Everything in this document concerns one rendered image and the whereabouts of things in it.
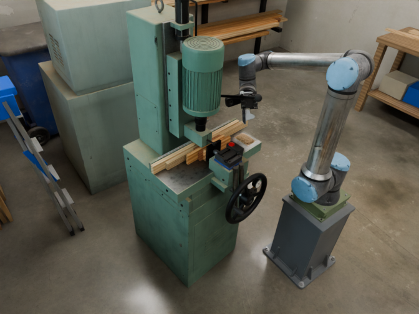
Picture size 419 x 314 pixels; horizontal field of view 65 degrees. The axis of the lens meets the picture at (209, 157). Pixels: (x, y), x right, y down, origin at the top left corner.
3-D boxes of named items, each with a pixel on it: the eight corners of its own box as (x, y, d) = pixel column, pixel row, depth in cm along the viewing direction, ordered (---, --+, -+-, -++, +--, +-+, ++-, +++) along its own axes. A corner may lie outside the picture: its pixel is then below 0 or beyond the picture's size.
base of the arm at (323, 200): (315, 177, 201) (320, 165, 194) (344, 194, 192) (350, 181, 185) (299, 193, 190) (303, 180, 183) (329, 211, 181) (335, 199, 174)
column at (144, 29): (161, 157, 182) (153, 23, 136) (138, 139, 194) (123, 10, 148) (192, 141, 194) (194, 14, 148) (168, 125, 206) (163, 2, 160)
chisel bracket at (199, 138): (201, 150, 164) (202, 136, 159) (183, 137, 172) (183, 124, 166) (212, 144, 169) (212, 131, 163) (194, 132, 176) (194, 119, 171)
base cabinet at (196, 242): (187, 289, 208) (187, 215, 163) (134, 233, 239) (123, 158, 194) (235, 248, 233) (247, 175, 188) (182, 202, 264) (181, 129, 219)
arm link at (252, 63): (249, 52, 179) (249, 74, 185) (233, 56, 173) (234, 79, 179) (262, 53, 172) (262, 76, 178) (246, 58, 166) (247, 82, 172)
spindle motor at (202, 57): (200, 122, 146) (202, 55, 126) (174, 106, 155) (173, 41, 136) (227, 109, 156) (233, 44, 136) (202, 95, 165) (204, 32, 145)
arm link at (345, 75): (330, 195, 174) (381, 58, 128) (310, 211, 165) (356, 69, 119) (306, 180, 183) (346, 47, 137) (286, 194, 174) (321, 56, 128)
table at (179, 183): (191, 216, 146) (191, 207, 142) (149, 180, 162) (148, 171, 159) (274, 158, 180) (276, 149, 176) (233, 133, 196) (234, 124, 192)
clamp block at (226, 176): (227, 187, 157) (228, 173, 151) (207, 172, 164) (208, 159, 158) (247, 173, 165) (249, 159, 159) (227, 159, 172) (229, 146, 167)
